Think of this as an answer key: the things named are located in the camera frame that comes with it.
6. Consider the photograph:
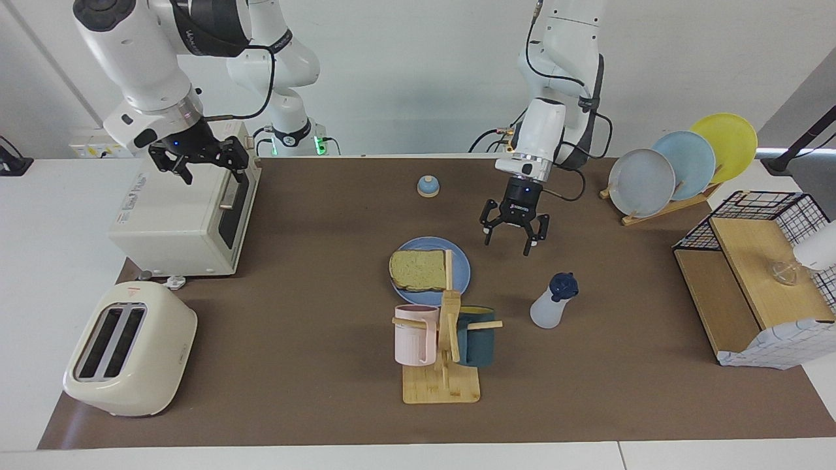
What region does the light blue round plate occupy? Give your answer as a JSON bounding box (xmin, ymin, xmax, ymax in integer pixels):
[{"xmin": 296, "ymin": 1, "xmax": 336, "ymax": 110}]
[{"xmin": 651, "ymin": 131, "xmax": 717, "ymax": 201}]

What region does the pink ribbed mug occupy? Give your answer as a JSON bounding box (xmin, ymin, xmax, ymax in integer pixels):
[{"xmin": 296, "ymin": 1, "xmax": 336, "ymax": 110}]
[{"xmin": 394, "ymin": 304, "xmax": 440, "ymax": 366}]

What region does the grey round plate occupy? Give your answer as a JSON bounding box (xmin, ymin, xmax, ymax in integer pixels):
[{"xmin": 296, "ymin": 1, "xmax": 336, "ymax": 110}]
[{"xmin": 608, "ymin": 149, "xmax": 676, "ymax": 218}]

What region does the white power strip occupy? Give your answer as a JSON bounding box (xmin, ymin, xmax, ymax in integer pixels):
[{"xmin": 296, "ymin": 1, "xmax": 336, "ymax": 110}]
[{"xmin": 69, "ymin": 134, "xmax": 131, "ymax": 159}]

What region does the toasted bread slice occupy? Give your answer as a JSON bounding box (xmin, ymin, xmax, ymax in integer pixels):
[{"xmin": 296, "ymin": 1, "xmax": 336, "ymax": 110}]
[{"xmin": 389, "ymin": 249, "xmax": 451, "ymax": 292}]

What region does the black desk device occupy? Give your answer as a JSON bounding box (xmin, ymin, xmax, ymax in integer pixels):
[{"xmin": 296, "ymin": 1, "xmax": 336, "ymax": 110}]
[{"xmin": 0, "ymin": 136, "xmax": 35, "ymax": 177}]

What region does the cream two-slot toaster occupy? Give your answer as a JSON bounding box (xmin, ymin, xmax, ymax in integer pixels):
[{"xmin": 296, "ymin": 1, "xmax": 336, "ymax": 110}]
[{"xmin": 63, "ymin": 281, "xmax": 198, "ymax": 417}]

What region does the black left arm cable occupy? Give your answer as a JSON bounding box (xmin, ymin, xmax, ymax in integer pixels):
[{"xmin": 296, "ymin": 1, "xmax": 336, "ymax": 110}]
[{"xmin": 529, "ymin": 0, "xmax": 615, "ymax": 202}]

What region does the dark teal mug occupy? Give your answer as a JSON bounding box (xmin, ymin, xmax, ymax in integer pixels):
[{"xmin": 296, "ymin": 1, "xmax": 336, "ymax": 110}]
[{"xmin": 455, "ymin": 305, "xmax": 497, "ymax": 366}]

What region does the white cylinder object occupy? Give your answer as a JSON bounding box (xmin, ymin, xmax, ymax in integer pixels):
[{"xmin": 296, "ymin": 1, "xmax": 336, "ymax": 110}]
[{"xmin": 794, "ymin": 221, "xmax": 836, "ymax": 272}]

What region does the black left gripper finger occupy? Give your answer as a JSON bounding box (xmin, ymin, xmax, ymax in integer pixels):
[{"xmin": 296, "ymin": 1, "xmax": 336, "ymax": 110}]
[
  {"xmin": 522, "ymin": 214, "xmax": 550, "ymax": 257},
  {"xmin": 480, "ymin": 199, "xmax": 504, "ymax": 247}
]

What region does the seasoning bottle with blue cap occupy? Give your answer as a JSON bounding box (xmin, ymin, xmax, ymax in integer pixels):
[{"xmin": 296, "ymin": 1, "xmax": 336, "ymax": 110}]
[{"xmin": 529, "ymin": 272, "xmax": 580, "ymax": 329}]

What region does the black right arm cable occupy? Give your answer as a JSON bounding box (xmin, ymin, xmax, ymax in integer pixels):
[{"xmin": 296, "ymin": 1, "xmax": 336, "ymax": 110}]
[{"xmin": 202, "ymin": 44, "xmax": 275, "ymax": 121}]

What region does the white checked cloth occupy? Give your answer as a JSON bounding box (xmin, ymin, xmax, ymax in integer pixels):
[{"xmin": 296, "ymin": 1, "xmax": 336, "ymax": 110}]
[{"xmin": 715, "ymin": 319, "xmax": 836, "ymax": 371}]

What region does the black wire basket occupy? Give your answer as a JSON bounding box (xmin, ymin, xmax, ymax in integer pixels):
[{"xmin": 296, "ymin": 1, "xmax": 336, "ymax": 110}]
[{"xmin": 673, "ymin": 191, "xmax": 836, "ymax": 307}]

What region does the wooden plate rack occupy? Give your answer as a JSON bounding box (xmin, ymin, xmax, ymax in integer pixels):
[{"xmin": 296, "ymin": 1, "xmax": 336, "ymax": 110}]
[{"xmin": 600, "ymin": 183, "xmax": 722, "ymax": 227}]

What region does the yellow round plate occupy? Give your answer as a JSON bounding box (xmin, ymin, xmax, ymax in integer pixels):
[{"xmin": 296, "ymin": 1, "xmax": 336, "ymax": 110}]
[{"xmin": 689, "ymin": 113, "xmax": 758, "ymax": 185}]

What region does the white toaster oven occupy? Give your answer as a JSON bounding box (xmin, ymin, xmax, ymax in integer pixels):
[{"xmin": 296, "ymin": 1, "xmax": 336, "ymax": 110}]
[{"xmin": 108, "ymin": 121, "xmax": 262, "ymax": 278}]

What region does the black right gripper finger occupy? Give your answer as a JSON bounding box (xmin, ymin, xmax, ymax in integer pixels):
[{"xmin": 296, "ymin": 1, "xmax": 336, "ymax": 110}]
[
  {"xmin": 149, "ymin": 145, "xmax": 194, "ymax": 185},
  {"xmin": 212, "ymin": 136, "xmax": 251, "ymax": 183}
]

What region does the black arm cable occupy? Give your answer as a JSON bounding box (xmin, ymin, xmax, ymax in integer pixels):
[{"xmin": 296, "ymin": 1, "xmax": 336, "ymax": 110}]
[
  {"xmin": 529, "ymin": 0, "xmax": 615, "ymax": 202},
  {"xmin": 202, "ymin": 44, "xmax": 275, "ymax": 121}
]

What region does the wooden mug rack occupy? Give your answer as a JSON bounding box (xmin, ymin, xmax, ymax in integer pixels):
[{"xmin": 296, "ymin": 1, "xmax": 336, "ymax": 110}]
[{"xmin": 392, "ymin": 249, "xmax": 504, "ymax": 404}]

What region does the brown table mat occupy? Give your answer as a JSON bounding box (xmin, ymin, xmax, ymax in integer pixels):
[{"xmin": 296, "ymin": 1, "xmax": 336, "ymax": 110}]
[{"xmin": 37, "ymin": 157, "xmax": 836, "ymax": 450}]

